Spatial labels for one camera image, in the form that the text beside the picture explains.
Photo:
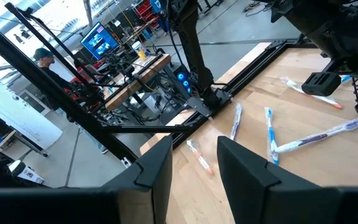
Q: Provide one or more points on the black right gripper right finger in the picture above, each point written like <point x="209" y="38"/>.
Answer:
<point x="291" y="199"/>

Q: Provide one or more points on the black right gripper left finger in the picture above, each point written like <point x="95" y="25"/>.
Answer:
<point x="73" y="205"/>

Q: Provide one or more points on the orange toothbrush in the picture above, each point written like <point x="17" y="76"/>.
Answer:
<point x="199" y="157"/>
<point x="291" y="84"/>

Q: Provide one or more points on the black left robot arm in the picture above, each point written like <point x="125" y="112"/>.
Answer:
<point x="194" y="46"/>

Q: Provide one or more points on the white printed box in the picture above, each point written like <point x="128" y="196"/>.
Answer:
<point x="26" y="174"/>

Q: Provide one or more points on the person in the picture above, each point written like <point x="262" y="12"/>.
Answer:
<point x="53" y="77"/>

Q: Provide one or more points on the black computer tower blue lights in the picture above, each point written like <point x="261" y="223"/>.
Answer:
<point x="182" y="81"/>

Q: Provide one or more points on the wooden workbench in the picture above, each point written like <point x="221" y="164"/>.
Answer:
<point x="154" y="67"/>

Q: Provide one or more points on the lit computer monitor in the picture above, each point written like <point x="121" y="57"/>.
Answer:
<point x="99" y="40"/>

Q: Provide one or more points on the yellow white canister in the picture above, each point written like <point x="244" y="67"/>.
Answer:
<point x="140" y="51"/>

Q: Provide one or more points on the red shelf bins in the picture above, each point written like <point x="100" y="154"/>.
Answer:
<point x="145" y="12"/>

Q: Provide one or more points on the black aluminium table frame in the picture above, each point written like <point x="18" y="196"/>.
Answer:
<point x="42" y="84"/>

